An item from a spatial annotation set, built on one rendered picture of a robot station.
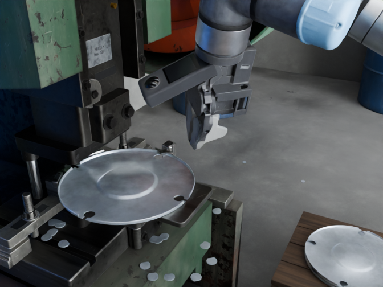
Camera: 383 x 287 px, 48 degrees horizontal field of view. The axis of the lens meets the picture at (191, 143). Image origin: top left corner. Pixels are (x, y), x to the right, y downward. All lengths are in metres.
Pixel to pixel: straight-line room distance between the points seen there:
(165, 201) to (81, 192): 0.18
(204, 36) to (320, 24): 0.16
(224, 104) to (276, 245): 1.37
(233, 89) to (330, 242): 0.91
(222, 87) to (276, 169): 1.90
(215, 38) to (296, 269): 0.93
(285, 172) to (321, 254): 1.16
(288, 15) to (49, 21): 0.35
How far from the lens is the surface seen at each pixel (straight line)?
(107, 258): 0.91
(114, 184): 0.92
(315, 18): 0.51
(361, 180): 2.56
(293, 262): 1.40
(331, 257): 1.42
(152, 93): 0.62
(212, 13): 0.57
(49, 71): 0.69
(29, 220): 0.91
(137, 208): 0.85
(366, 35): 0.64
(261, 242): 1.99
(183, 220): 0.82
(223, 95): 0.64
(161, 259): 0.94
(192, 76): 0.62
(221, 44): 0.58
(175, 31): 1.13
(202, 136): 0.68
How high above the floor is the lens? 1.28
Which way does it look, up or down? 28 degrees down
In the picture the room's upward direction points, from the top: straight up
